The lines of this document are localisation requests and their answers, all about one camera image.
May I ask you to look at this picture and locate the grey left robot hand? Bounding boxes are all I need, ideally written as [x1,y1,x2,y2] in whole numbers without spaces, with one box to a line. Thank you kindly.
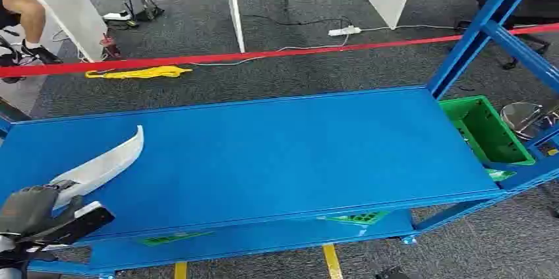
[0,180,84,243]

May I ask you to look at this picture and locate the white curved plastic part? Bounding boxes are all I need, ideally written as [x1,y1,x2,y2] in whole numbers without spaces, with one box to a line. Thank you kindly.
[49,125,145,209]

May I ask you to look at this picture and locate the black office chair base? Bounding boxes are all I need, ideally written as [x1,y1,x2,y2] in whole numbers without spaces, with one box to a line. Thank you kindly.
[0,26,28,85]

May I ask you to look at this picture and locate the yellow folded umbrella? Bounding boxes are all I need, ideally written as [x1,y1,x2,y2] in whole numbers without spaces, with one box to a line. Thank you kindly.
[84,65,193,80]

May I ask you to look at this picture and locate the red object under desk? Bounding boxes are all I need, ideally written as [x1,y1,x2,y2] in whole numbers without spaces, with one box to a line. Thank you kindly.
[99,33,123,59]

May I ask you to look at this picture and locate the person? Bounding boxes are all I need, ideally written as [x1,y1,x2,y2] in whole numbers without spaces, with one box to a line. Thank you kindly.
[0,0,63,66]

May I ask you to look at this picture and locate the white power strip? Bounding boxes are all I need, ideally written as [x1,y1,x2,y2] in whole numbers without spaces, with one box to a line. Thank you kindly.
[328,25,363,38]
[102,11,132,22]

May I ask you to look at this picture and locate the blue metal shelf rack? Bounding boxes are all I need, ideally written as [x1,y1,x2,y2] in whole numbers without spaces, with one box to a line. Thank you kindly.
[0,0,559,279]

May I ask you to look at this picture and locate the red barrier tape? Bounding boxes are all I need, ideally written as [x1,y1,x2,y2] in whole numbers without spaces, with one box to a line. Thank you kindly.
[0,22,559,79]

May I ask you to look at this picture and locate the green plastic crate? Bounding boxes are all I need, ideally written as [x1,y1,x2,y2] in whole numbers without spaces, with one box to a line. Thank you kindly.
[324,210,390,226]
[438,95,537,167]

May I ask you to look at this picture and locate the round steel stool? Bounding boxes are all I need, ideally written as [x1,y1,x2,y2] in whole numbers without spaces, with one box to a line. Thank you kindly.
[499,102,559,140]

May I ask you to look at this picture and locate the black office chair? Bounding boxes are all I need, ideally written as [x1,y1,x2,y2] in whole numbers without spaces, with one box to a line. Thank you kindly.
[454,0,559,71]

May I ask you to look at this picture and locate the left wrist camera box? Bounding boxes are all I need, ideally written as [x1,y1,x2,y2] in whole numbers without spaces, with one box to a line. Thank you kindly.
[51,201,116,247]

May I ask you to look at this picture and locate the white cable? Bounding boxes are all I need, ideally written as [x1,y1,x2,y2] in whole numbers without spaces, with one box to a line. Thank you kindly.
[187,34,351,67]
[360,24,457,33]

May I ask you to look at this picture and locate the black cable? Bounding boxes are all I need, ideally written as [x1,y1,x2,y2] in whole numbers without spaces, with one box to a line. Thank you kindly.
[242,14,353,30]

